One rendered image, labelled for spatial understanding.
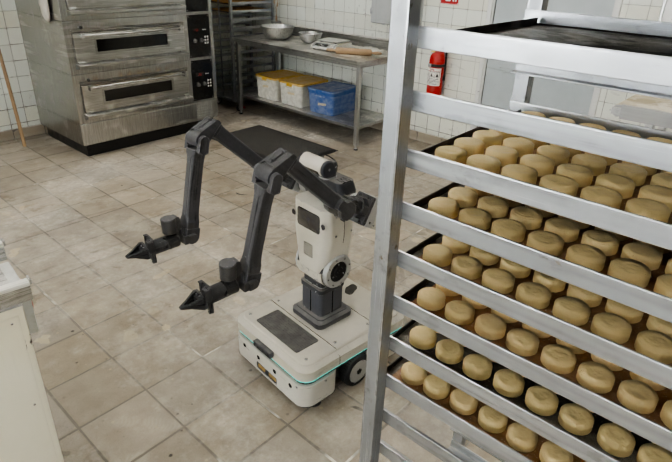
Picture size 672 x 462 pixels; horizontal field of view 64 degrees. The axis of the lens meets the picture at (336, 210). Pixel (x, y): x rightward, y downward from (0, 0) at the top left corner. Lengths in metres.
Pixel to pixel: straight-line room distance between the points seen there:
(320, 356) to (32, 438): 1.06
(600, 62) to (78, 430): 2.33
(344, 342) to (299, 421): 0.37
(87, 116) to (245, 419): 3.55
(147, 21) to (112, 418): 3.87
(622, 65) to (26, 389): 1.79
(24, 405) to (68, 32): 3.75
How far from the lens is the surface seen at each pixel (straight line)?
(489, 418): 1.04
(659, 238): 0.73
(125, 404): 2.63
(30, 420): 2.06
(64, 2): 5.22
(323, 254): 2.27
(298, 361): 2.31
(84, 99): 5.33
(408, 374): 1.08
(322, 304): 2.44
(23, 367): 1.93
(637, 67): 0.69
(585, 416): 0.97
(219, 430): 2.44
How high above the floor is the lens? 1.78
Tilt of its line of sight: 26 degrees down
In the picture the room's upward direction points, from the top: 2 degrees clockwise
